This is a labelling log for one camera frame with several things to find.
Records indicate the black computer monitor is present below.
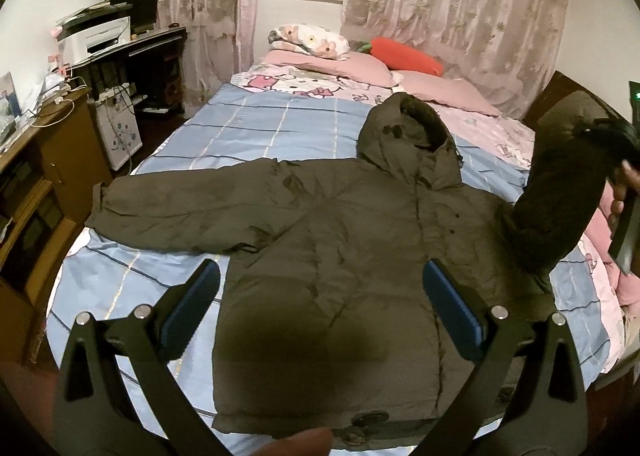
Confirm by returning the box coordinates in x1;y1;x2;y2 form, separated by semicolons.
104;0;160;35

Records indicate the red carrot plush pillow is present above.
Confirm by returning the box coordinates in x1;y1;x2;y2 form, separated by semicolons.
356;37;445;78

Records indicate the floral print pillow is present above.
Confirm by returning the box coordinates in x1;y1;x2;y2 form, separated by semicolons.
268;24;352;60

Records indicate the dark wooden headboard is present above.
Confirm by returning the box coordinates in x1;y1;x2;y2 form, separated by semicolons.
521;70;640;138

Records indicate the bed with blue sheet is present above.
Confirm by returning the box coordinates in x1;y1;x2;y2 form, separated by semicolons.
47;81;612;437

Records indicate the person's left hand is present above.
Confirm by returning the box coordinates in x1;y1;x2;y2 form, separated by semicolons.
249;427;334;456

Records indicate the stack of papers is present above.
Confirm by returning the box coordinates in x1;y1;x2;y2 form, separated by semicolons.
0;71;25;147

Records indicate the white power strip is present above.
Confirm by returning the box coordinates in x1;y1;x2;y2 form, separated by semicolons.
96;84;137;101

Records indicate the person's right hand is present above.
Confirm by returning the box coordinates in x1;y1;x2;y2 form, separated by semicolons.
611;160;640;233

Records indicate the pink pillow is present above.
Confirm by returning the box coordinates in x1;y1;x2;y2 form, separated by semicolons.
399;70;502;118
262;49;397;88

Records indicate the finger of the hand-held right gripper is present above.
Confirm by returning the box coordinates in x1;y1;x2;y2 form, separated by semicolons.
580;117;639;183

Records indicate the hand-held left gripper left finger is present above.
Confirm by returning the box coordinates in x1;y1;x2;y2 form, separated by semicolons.
52;258;226;456

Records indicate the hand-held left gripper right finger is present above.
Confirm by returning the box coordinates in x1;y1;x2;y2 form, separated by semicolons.
422;258;588;456

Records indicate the dark computer desk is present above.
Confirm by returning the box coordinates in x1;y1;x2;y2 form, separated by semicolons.
70;26;189;121

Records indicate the dark olive hooded puffer jacket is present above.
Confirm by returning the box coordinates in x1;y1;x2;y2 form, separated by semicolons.
85;91;613;452

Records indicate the narrow pink lace curtain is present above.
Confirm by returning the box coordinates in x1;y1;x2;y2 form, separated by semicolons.
151;0;259;109

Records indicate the wide pink lace curtain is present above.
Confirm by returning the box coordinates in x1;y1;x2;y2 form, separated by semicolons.
341;0;584;109

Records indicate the brown wooden cabinet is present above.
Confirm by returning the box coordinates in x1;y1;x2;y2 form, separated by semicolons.
0;85;114;369

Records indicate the white printer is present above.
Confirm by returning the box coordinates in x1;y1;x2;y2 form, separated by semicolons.
56;15;133;63

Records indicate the white flower print computer tower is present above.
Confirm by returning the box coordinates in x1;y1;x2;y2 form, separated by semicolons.
89;97;144;172

